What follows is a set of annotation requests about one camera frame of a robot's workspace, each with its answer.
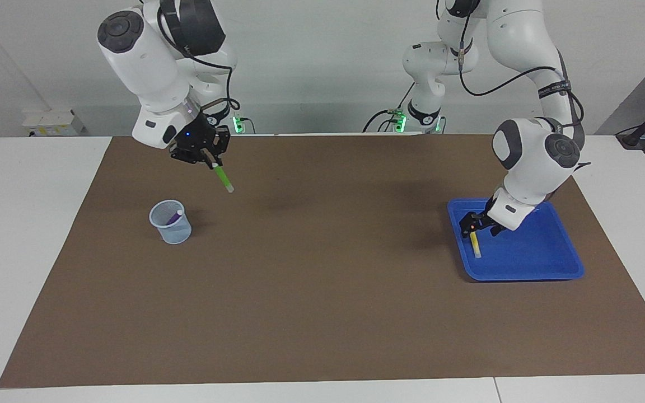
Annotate green pen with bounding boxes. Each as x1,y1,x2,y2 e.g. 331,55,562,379
212,163,235,194

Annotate blue plastic tray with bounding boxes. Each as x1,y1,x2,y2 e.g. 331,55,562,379
447,198,585,282

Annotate translucent light blue pen cup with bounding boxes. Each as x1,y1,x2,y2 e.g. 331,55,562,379
149,200,193,245

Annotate brown table mat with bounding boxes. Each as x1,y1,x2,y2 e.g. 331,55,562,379
0,134,645,388

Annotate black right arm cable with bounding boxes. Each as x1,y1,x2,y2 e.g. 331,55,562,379
157,0,242,113

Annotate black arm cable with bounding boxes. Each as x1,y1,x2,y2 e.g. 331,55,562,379
457,0,587,168
157,0,242,113

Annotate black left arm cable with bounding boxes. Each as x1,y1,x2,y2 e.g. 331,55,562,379
457,0,587,168

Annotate black base cable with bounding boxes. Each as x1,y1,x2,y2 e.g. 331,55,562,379
363,83,416,133

